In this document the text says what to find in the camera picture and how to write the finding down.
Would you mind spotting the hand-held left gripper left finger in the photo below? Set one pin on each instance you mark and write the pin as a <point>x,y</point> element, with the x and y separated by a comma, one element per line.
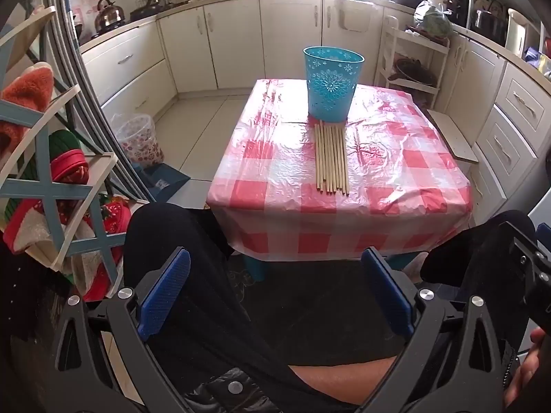
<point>165,294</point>

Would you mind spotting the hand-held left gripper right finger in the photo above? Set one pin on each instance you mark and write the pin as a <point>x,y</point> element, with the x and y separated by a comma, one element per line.
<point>387,297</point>

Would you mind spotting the bunch of wooden chopsticks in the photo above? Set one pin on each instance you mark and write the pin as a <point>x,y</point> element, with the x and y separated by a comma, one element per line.
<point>331,159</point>

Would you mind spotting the blue perforated plastic basket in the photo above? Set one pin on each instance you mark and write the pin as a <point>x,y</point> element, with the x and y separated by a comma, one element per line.
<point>331,90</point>

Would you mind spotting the person's right hand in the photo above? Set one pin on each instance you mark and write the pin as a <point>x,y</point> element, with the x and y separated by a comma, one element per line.
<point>531,368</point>

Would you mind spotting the grey sock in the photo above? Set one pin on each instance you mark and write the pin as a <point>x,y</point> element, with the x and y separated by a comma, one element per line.
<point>415,269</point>

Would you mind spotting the person's right leg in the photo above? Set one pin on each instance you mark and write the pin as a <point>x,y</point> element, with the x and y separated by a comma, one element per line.
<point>473,249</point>

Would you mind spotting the person's bare skin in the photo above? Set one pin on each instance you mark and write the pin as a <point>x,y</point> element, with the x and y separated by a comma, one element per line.
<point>344,378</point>

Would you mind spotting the teal table leg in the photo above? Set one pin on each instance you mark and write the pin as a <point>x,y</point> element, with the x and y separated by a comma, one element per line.
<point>255,269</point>

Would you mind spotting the red white plush slippers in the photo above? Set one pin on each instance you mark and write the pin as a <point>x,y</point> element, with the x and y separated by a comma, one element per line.
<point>109,219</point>

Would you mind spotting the blue dustpan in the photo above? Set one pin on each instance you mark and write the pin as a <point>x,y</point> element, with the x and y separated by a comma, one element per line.
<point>165,178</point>

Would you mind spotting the black shiny jacket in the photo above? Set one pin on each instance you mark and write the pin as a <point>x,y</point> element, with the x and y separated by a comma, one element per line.
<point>224,395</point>

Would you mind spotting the red checked plastic tablecloth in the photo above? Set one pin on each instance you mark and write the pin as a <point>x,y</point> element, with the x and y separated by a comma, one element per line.
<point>387,159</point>

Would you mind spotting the floral trash bin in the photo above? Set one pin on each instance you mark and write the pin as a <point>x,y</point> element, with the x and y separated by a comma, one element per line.
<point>140,142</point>

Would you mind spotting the blue and white shelf rack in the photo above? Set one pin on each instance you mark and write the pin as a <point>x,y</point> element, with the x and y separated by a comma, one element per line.
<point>47,189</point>

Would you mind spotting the small beige stool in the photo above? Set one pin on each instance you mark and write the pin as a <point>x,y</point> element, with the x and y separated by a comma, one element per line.
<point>452,133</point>

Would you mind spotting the white base cabinet run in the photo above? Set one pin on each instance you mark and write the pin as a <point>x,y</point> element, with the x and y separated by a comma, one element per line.
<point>508,107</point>

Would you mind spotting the green red plush slipper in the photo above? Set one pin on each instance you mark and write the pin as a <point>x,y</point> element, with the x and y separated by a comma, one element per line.
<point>64,157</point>

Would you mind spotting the blue packet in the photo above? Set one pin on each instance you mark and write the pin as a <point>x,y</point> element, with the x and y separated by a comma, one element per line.
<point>533,56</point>

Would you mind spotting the dark frying pan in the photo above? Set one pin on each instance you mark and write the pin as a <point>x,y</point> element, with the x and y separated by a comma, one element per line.
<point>413,73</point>

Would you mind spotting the white drawer base cabinet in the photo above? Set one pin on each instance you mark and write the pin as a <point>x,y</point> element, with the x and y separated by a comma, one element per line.
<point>125,64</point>

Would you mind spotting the white electric kettle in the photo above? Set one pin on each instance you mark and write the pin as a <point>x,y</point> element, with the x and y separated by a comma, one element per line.
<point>518,34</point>

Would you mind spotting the orange plush slipper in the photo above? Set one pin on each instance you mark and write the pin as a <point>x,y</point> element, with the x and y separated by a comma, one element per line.
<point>26,90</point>

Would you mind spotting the steel cooking pot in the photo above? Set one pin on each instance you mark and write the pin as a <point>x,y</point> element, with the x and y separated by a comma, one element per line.
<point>488,23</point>

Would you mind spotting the white storage rack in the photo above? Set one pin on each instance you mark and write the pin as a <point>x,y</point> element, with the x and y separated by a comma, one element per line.
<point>426,42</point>

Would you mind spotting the bag of vegetables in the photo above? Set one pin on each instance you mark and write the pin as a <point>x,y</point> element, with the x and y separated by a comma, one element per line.
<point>434,23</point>

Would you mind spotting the black gas stove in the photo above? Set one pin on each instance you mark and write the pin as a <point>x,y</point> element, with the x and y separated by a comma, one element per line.
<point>101,32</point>

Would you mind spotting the black appliance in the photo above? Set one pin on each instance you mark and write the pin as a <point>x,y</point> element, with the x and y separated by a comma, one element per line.
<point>458,6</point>

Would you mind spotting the white door base cabinet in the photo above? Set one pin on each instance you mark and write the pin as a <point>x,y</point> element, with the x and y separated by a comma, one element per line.
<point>280,38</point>

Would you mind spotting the clear hanging plastic bag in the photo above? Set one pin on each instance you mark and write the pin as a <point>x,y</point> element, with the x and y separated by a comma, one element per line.
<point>355,17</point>

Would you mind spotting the steel kettle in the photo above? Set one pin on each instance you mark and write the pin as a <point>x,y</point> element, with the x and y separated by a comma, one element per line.
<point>109,17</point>

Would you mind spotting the black wok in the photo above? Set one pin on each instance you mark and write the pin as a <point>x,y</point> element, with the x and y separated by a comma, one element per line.
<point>146,12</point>

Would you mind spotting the silver sliding door frame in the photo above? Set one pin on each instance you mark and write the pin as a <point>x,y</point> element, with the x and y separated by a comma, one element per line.
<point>86,107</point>

